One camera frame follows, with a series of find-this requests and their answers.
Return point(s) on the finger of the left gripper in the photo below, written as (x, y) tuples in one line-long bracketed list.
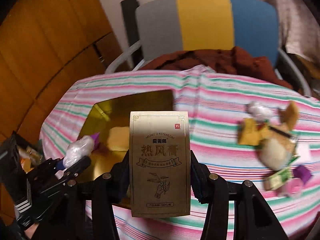
[(70, 174), (43, 172)]

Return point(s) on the pink tape roll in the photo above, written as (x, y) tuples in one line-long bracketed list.
[(292, 188)]

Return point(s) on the green white small box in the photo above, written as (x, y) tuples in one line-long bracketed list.
[(278, 179)]

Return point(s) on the striped pink green tablecloth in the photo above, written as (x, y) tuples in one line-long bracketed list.
[(216, 103)]

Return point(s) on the gold metal tray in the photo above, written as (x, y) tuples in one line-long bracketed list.
[(109, 123)]

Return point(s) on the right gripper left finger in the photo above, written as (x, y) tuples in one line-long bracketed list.
[(109, 189)]

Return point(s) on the white cotton ball bag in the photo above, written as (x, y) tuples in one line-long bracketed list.
[(259, 112)]

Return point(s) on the purple paper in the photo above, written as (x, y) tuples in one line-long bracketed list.
[(302, 173)]

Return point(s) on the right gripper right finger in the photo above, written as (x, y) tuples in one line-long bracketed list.
[(211, 189)]

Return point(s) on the dark red garment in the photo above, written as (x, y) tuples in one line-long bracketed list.
[(236, 61)]

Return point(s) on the white plastic bundle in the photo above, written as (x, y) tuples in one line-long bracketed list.
[(77, 150)]

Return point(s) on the gold ointment box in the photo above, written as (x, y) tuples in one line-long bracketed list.
[(159, 159)]

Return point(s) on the wooden wardrobe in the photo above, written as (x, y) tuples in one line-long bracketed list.
[(46, 46)]

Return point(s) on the tan sponge in tray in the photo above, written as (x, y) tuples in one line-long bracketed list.
[(118, 139)]

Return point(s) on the grey yellow blue chair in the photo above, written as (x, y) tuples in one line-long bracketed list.
[(167, 26)]

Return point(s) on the white gauze bandage roll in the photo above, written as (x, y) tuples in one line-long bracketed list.
[(273, 154)]

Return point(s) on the cotton swab packet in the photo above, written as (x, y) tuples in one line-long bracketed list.
[(253, 133)]

